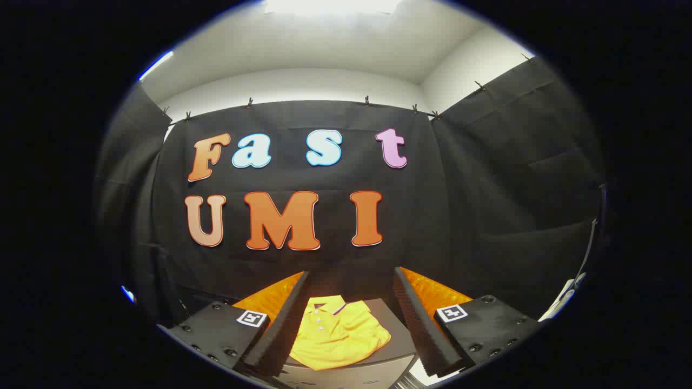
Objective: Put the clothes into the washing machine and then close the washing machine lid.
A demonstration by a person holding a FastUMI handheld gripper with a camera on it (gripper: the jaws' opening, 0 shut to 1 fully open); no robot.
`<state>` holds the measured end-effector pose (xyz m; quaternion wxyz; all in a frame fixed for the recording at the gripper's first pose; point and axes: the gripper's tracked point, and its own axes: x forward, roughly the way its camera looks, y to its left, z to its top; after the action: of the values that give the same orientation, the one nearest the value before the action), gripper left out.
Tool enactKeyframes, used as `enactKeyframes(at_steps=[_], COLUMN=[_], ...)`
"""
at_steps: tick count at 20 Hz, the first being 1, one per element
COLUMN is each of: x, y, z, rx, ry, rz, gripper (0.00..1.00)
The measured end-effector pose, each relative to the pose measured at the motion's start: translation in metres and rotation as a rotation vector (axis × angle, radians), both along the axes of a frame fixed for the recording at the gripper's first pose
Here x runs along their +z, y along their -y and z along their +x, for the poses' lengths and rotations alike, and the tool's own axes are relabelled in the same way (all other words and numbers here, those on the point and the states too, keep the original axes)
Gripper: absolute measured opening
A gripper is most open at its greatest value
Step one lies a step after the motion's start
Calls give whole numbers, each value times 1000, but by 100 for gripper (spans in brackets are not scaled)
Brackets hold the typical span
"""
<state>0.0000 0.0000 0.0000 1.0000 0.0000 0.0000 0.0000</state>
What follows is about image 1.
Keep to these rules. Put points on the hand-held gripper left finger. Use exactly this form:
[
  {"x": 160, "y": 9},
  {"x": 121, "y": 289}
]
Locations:
[{"x": 289, "y": 319}]

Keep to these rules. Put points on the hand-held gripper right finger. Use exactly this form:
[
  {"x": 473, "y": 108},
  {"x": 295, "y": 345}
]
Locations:
[{"x": 419, "y": 324}]

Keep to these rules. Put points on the yellow polo shirt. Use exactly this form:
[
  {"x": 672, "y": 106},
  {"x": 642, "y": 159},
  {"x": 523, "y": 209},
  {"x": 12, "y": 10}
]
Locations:
[{"x": 335, "y": 340}]

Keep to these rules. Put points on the grey side table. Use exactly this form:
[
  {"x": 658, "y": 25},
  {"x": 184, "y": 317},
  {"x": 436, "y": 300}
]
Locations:
[{"x": 386, "y": 310}]

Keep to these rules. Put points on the black backdrop cloth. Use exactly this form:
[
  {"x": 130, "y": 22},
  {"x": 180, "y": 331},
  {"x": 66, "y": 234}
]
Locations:
[{"x": 324, "y": 178}]

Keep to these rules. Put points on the plain black side cloth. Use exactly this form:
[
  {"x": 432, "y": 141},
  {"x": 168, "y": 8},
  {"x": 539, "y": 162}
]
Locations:
[
  {"x": 513, "y": 178},
  {"x": 130, "y": 178}
]

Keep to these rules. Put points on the row of black cloth clips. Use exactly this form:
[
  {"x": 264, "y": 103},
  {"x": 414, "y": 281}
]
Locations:
[{"x": 250, "y": 102}]

